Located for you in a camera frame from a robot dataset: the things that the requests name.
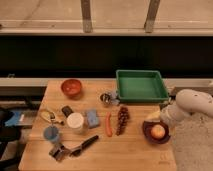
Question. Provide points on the white cylindrical container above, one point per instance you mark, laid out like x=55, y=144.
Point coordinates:
x=76, y=123

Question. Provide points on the blue cup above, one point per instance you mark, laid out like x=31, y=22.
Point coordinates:
x=51, y=134

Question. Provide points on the bunch of dark grapes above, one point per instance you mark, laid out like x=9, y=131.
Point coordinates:
x=123, y=117

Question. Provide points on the window frame post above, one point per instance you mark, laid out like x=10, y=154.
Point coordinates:
x=151, y=15
x=86, y=16

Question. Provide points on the green plastic tray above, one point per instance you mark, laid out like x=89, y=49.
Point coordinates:
x=141, y=86

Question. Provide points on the apple on plate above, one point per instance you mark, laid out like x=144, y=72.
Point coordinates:
x=158, y=131

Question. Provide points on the blue sponge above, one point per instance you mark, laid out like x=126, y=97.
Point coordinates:
x=92, y=118

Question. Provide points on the black handled spatula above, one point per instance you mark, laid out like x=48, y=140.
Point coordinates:
x=78, y=150

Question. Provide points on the dark purple plate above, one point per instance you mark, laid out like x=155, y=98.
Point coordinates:
x=146, y=128

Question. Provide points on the metal clip tool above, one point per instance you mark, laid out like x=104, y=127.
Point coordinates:
x=59, y=152

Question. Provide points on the blue object off table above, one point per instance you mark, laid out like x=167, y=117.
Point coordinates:
x=17, y=118

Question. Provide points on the yellow banana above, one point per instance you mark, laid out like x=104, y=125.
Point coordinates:
x=51, y=117

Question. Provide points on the right window frame post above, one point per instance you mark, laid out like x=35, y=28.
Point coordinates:
x=151, y=15

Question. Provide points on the left window frame post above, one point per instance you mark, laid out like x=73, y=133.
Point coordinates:
x=86, y=16

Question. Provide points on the red bowl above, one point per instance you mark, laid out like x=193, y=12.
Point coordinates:
x=71, y=88

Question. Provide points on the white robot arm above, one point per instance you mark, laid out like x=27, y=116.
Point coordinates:
x=187, y=103

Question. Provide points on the small metal cup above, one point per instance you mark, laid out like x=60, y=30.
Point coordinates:
x=106, y=99

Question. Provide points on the black eraser block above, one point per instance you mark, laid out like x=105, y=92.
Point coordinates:
x=66, y=110

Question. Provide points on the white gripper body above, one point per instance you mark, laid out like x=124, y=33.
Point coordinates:
x=153, y=117

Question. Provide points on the orange carrot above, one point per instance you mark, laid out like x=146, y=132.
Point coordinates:
x=108, y=125

